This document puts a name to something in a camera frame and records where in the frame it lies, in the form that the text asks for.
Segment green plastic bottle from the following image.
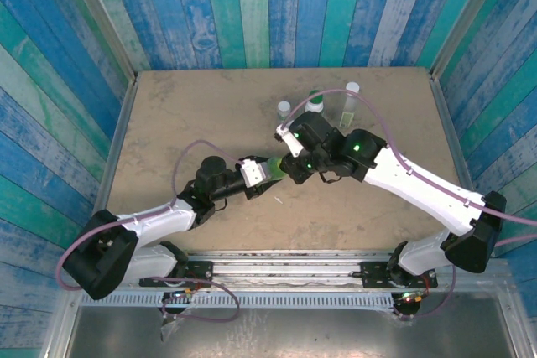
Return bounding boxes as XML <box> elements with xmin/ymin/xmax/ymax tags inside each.
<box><xmin>262</xmin><ymin>155</ymin><xmax>291</xmax><ymax>183</ymax></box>

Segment white bottle with red print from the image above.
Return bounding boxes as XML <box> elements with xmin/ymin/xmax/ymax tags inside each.
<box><xmin>304</xmin><ymin>90</ymin><xmax>325</xmax><ymax>115</ymax></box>

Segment tall clear plastic bottle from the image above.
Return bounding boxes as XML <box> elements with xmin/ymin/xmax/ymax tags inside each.
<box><xmin>338</xmin><ymin>81</ymin><xmax>361</xmax><ymax>128</ymax></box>

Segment steel sheet panel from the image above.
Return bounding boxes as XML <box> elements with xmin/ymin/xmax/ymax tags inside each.
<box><xmin>62</xmin><ymin>306</ymin><xmax>518</xmax><ymax>358</ymax></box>

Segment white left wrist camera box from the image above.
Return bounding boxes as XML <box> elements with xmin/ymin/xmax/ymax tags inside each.
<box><xmin>238</xmin><ymin>158</ymin><xmax>270</xmax><ymax>188</ymax></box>

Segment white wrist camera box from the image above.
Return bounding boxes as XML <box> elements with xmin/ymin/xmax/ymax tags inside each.
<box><xmin>274</xmin><ymin>122</ymin><xmax>304</xmax><ymax>158</ymax></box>
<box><xmin>238</xmin><ymin>158</ymin><xmax>270</xmax><ymax>188</ymax></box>

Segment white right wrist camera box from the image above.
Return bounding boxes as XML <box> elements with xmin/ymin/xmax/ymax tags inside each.
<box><xmin>274</xmin><ymin>122</ymin><xmax>304</xmax><ymax>158</ymax></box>

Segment aluminium rail frame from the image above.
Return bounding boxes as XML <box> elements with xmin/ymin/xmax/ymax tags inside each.
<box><xmin>62</xmin><ymin>248</ymin><xmax>511</xmax><ymax>292</ymax></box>

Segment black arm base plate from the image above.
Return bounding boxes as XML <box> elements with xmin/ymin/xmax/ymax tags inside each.
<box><xmin>361</xmin><ymin>261</ymin><xmax>438</xmax><ymax>290</ymax></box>
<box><xmin>140</xmin><ymin>261</ymin><xmax>214</xmax><ymax>288</ymax></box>

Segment aluminium table side rail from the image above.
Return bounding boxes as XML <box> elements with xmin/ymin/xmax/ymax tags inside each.
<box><xmin>427</xmin><ymin>68</ymin><xmax>496</xmax><ymax>258</ymax></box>
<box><xmin>78</xmin><ymin>79</ymin><xmax>139</xmax><ymax>257</ymax></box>

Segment slotted grey cable duct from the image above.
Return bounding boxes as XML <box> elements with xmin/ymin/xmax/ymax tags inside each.
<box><xmin>79</xmin><ymin>293</ymin><xmax>396</xmax><ymax>309</ymax></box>

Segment aluminium corner post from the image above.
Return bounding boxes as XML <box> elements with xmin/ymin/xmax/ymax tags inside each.
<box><xmin>58</xmin><ymin>0</ymin><xmax>138</xmax><ymax>82</ymax></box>
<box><xmin>430</xmin><ymin>0</ymin><xmax>516</xmax><ymax>78</ymax></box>

